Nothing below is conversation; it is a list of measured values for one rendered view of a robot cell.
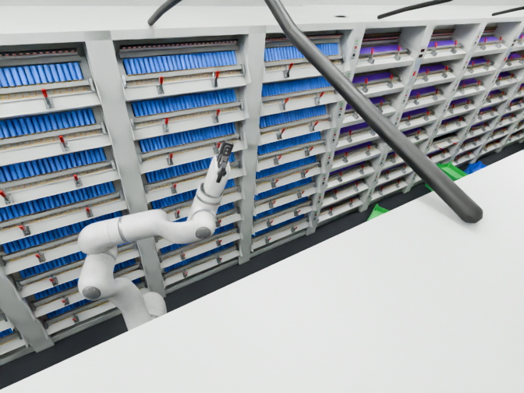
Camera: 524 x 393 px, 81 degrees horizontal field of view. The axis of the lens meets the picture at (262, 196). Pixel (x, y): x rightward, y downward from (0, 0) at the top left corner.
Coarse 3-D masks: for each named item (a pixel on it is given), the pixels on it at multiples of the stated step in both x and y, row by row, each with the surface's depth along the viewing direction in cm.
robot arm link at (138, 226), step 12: (132, 216) 100; (144, 216) 99; (156, 216) 98; (204, 216) 95; (120, 228) 98; (132, 228) 98; (144, 228) 98; (156, 228) 98; (168, 228) 94; (180, 228) 93; (192, 228) 93; (204, 228) 93; (132, 240) 100; (168, 240) 97; (180, 240) 95; (192, 240) 95
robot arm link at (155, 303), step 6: (144, 294) 141; (150, 294) 140; (156, 294) 141; (150, 300) 137; (156, 300) 138; (162, 300) 141; (150, 306) 134; (156, 306) 136; (162, 306) 139; (150, 312) 133; (156, 312) 134; (162, 312) 137
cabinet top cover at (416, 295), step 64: (512, 192) 45; (320, 256) 32; (384, 256) 33; (448, 256) 34; (512, 256) 34; (192, 320) 26; (256, 320) 26; (320, 320) 27; (384, 320) 27; (448, 320) 27; (512, 320) 28; (64, 384) 21; (128, 384) 22; (192, 384) 22; (256, 384) 22; (320, 384) 23; (384, 384) 23; (448, 384) 23; (512, 384) 24
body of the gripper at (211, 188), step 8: (216, 160) 94; (216, 168) 91; (208, 176) 95; (216, 176) 91; (224, 176) 92; (200, 184) 98; (208, 184) 94; (216, 184) 93; (224, 184) 93; (208, 192) 94; (216, 192) 94
